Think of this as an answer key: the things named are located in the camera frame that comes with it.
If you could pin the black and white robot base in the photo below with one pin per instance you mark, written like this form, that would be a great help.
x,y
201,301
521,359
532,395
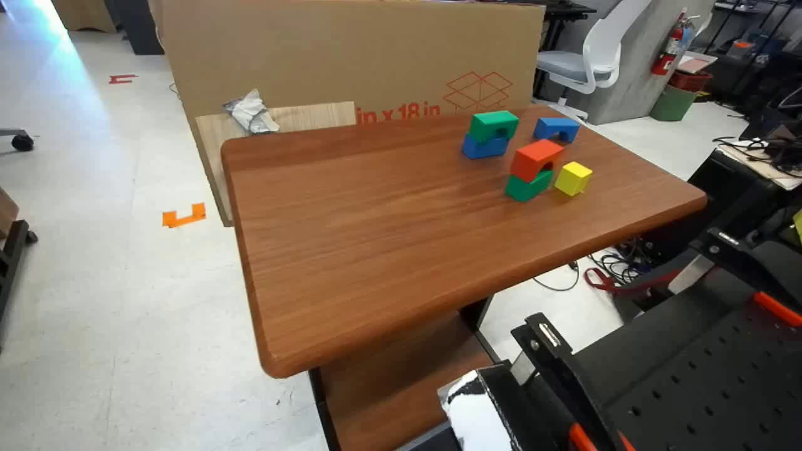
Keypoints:
x,y
478,413

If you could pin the blue block under green arch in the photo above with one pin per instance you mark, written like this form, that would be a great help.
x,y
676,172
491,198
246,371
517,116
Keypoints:
x,y
477,148

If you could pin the green block under red arch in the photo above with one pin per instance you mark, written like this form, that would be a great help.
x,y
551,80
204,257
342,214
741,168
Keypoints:
x,y
521,188

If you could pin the yellow cube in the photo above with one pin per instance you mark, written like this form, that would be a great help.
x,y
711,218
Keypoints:
x,y
571,179

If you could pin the large cardboard sheet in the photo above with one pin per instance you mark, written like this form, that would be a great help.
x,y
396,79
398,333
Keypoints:
x,y
333,51

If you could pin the crumpled white cloth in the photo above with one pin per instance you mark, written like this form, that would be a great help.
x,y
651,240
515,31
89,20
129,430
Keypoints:
x,y
249,113

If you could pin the grey and white office chair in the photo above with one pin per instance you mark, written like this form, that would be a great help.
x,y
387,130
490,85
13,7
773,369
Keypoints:
x,y
585,58

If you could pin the green bin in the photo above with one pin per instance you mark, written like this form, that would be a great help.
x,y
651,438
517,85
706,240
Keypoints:
x,y
670,104

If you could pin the red fire extinguisher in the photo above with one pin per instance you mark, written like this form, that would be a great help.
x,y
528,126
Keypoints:
x,y
670,46

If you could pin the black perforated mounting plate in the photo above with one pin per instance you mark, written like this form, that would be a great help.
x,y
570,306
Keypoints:
x,y
710,377

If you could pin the white side desk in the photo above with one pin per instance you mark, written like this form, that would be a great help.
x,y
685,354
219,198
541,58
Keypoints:
x,y
764,167

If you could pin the black chair caster wheel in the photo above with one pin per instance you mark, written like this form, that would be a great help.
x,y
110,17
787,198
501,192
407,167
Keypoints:
x,y
20,140

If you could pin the dark cart frame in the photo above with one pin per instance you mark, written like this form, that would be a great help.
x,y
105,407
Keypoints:
x,y
13,250

